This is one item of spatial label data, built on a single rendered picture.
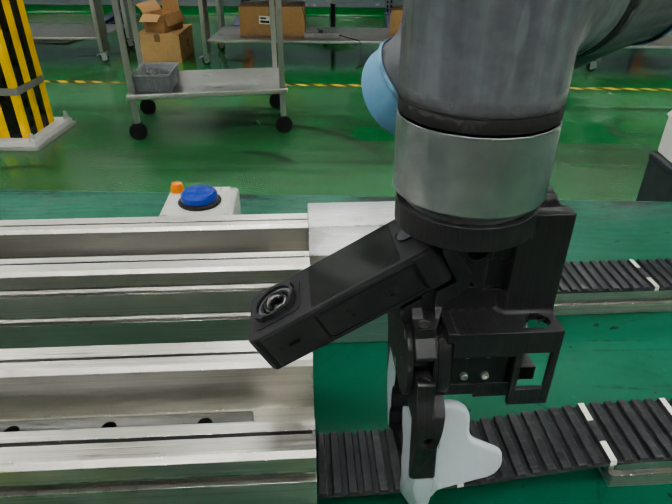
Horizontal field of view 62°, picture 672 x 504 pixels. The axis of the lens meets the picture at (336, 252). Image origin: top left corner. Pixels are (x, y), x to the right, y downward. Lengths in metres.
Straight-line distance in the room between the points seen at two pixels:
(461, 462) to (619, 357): 0.24
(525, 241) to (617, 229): 0.50
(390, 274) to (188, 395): 0.18
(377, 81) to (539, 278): 0.19
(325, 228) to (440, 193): 0.26
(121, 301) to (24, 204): 0.38
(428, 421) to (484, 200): 0.12
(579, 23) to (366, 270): 0.14
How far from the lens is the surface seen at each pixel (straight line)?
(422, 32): 0.24
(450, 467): 0.37
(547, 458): 0.42
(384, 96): 0.41
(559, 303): 0.59
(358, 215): 0.52
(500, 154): 0.24
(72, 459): 0.35
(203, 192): 0.63
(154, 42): 5.40
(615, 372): 0.55
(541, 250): 0.30
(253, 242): 0.54
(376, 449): 0.41
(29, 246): 0.59
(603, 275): 0.61
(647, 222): 0.82
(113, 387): 0.40
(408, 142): 0.26
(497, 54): 0.23
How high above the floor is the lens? 1.11
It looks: 31 degrees down
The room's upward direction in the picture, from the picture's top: straight up
